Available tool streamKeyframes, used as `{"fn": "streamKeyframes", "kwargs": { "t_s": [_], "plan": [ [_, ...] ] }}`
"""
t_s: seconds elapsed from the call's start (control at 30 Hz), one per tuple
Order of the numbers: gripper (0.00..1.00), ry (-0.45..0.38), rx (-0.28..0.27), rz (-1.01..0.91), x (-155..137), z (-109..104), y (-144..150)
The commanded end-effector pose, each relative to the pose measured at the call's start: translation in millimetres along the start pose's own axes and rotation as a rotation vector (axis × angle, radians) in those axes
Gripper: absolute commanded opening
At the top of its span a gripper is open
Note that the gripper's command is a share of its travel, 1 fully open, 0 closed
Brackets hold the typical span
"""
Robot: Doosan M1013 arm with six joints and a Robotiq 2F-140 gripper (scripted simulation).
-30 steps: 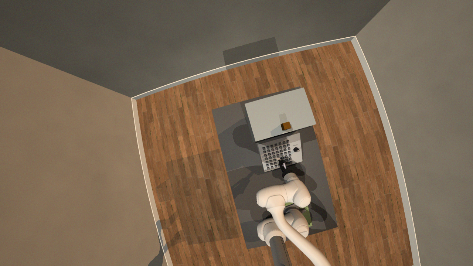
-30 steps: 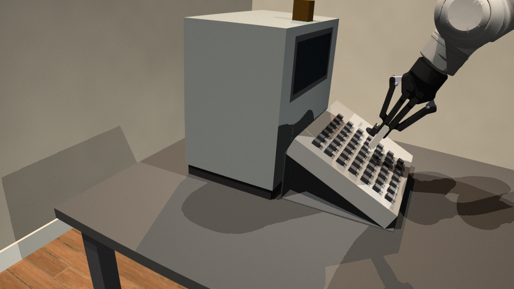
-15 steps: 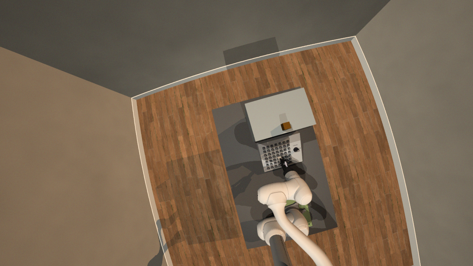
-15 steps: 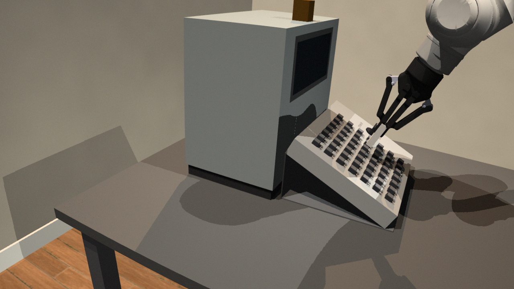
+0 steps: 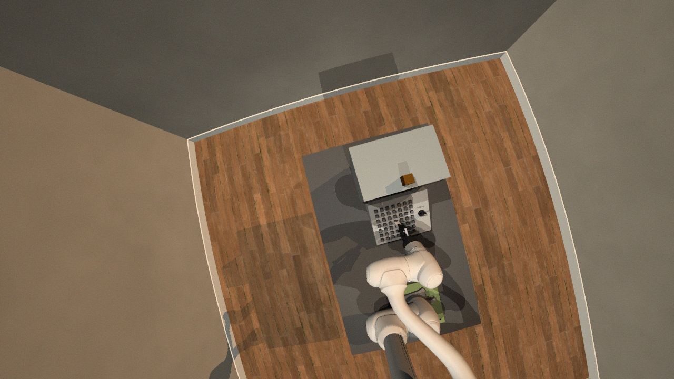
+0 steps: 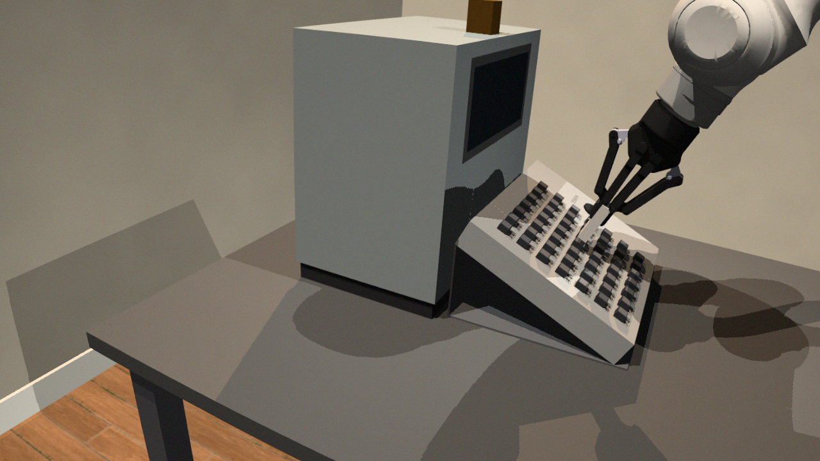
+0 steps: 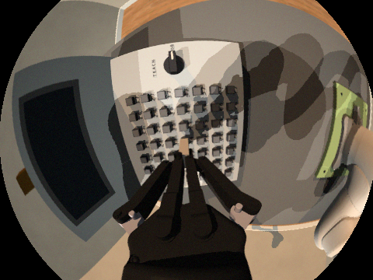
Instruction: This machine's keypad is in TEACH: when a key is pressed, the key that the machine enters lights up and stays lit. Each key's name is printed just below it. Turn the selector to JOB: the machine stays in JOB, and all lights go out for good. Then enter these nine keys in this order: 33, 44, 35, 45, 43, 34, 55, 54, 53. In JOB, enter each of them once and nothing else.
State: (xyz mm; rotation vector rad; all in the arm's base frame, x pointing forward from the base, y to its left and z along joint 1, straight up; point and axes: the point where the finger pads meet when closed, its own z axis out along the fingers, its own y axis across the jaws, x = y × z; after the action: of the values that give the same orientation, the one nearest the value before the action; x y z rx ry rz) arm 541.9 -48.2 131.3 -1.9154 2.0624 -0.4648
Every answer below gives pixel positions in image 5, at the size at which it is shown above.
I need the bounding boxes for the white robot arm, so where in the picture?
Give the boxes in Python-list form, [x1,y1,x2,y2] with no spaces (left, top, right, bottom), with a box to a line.
[366,241,476,379]

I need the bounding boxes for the grey machine cabinet with sloped keypad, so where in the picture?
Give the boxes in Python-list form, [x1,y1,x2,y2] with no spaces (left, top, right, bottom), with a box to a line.
[349,125,451,245]

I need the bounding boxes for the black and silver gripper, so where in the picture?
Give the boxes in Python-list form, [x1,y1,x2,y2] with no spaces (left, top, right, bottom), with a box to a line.
[394,221,418,249]

